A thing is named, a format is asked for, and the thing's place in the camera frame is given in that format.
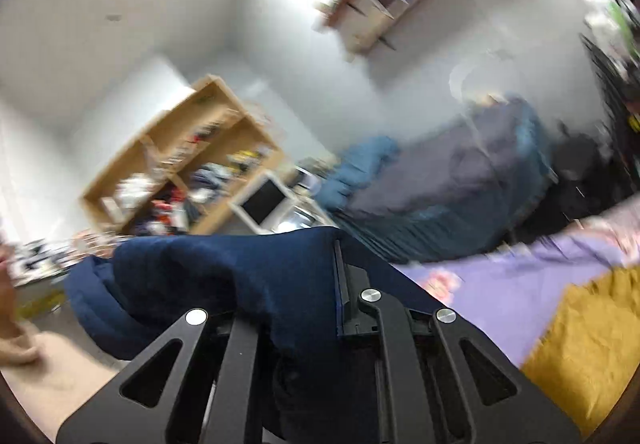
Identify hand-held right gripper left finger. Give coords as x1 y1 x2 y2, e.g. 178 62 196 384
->
55 308 273 444

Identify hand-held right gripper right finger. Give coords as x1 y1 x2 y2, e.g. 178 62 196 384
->
332 239 584 444

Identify dark blue padded jacket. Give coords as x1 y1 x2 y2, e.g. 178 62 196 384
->
64 226 521 444

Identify grey and teal bedding pile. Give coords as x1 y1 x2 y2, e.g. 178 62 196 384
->
332 100 557 265

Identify light blue quilted pillow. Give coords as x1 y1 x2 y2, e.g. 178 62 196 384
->
320 136 402 211

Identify white computer monitor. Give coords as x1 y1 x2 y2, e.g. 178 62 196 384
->
230 170 294 229

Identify purple printed blanket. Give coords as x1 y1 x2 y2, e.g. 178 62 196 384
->
400 199 640 366

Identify beige cloth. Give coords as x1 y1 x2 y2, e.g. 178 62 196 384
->
0 324 132 441

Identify wooden bookshelf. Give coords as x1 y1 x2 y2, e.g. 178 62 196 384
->
80 75 289 237

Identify yellow blanket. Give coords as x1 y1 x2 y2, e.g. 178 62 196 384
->
520 266 640 440

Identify black round stool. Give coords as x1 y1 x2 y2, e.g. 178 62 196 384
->
554 121 603 182

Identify black metal rack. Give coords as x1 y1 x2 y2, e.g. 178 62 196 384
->
580 0 640 205

